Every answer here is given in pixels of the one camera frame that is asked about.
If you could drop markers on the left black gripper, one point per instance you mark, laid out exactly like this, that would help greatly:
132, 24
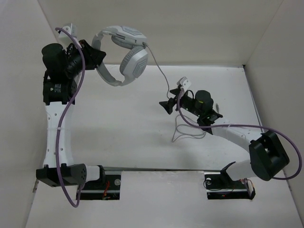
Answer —
94, 56

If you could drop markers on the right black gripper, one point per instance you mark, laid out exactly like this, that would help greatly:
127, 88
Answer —
168, 105

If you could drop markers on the grey white headphones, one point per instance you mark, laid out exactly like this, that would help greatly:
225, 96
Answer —
134, 62

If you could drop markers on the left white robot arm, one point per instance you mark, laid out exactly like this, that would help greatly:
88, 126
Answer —
63, 66

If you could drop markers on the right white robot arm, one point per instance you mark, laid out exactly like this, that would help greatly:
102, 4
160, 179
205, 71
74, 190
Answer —
267, 157

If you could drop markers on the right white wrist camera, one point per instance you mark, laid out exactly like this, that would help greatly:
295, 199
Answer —
184, 83

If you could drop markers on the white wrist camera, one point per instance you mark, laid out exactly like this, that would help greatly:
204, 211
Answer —
184, 83
69, 28

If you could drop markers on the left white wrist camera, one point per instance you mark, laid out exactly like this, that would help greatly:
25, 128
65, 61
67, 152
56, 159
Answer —
69, 28

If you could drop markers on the front aluminium rail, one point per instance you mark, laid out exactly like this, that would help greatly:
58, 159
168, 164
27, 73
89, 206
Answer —
153, 169

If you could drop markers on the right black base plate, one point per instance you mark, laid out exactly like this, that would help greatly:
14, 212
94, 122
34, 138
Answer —
221, 187

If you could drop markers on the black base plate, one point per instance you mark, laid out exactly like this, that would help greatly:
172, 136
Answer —
107, 190
221, 187

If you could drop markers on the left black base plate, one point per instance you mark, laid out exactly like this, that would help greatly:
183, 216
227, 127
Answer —
107, 190

